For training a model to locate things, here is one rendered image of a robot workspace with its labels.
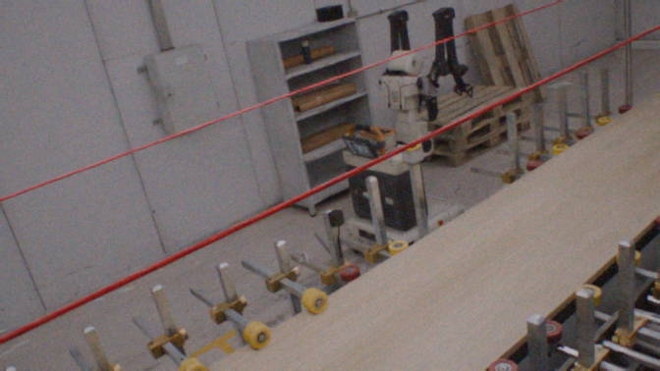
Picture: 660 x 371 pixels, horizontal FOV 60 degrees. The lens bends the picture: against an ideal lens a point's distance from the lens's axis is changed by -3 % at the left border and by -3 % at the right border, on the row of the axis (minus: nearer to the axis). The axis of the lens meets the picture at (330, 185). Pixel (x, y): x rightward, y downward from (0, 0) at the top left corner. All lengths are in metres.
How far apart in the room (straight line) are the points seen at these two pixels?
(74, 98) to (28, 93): 0.31
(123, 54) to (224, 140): 1.10
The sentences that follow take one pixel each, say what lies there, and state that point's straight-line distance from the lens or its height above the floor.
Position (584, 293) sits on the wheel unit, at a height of 1.11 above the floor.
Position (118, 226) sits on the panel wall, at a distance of 4.84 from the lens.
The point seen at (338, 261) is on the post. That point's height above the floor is 0.90.
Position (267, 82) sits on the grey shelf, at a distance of 5.02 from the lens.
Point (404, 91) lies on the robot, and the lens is 4.00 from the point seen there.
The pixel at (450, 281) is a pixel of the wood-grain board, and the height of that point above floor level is 0.90.
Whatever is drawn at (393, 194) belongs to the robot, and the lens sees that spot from 3.88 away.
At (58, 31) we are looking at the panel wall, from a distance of 4.58.
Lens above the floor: 2.06
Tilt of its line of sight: 21 degrees down
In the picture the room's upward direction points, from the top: 12 degrees counter-clockwise
